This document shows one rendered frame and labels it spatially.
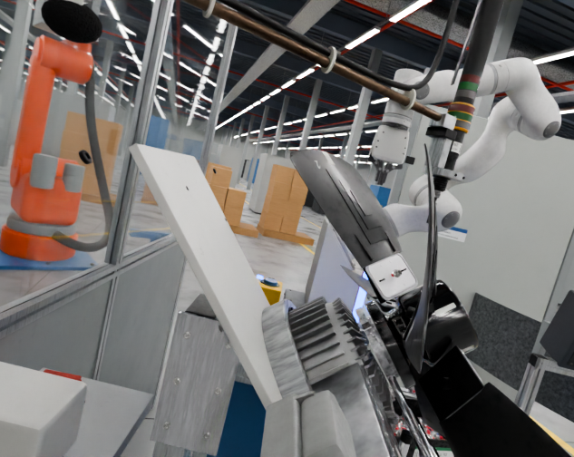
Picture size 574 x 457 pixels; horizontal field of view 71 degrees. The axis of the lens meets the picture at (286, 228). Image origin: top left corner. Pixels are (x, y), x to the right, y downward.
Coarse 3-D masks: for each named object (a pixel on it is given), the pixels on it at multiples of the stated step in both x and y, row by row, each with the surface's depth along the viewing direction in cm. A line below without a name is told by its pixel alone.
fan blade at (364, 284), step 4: (344, 268) 95; (348, 268) 98; (348, 272) 93; (352, 272) 95; (352, 276) 91; (356, 276) 93; (360, 276) 96; (356, 280) 88; (360, 280) 89; (364, 280) 91; (360, 284) 85; (364, 284) 86; (368, 284) 88; (364, 288) 82; (368, 288) 83; (372, 288) 84; (368, 292) 80; (372, 292) 80; (372, 296) 78; (388, 300) 77; (392, 300) 77
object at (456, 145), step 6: (462, 132) 68; (456, 138) 68; (462, 138) 69; (456, 144) 68; (450, 150) 69; (456, 150) 69; (450, 156) 69; (456, 156) 69; (450, 162) 69; (444, 168) 69; (450, 168) 69; (438, 180) 70; (444, 180) 70; (438, 186) 70; (444, 186) 70
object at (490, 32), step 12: (492, 0) 66; (480, 12) 67; (492, 12) 66; (480, 24) 67; (492, 24) 66; (480, 36) 67; (492, 36) 67; (480, 48) 67; (468, 60) 68; (480, 60) 67; (468, 72) 67; (480, 72) 67
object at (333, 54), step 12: (228, 0) 43; (456, 0) 62; (204, 12) 43; (240, 12) 45; (252, 12) 45; (276, 24) 47; (288, 36) 49; (300, 36) 49; (444, 36) 63; (312, 48) 51; (324, 48) 51; (444, 48) 63; (336, 60) 53; (348, 60) 54; (324, 72) 53; (360, 72) 56; (372, 72) 56; (432, 72) 63; (396, 84) 59; (408, 84) 61; (420, 84) 62; (408, 96) 62; (408, 108) 62
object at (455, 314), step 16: (416, 288) 65; (448, 288) 61; (368, 304) 64; (400, 304) 63; (416, 304) 61; (432, 304) 60; (448, 304) 59; (384, 320) 60; (400, 320) 62; (432, 320) 59; (448, 320) 58; (464, 320) 58; (384, 336) 59; (400, 336) 61; (432, 336) 59; (448, 336) 58; (464, 336) 58; (400, 352) 58; (432, 352) 59; (464, 352) 60; (400, 368) 58
